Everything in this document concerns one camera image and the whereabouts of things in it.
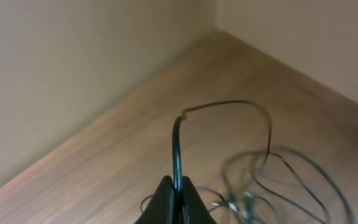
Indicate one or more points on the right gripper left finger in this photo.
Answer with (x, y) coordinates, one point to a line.
(158, 207)

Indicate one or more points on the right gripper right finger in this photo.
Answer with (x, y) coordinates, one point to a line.
(193, 210)

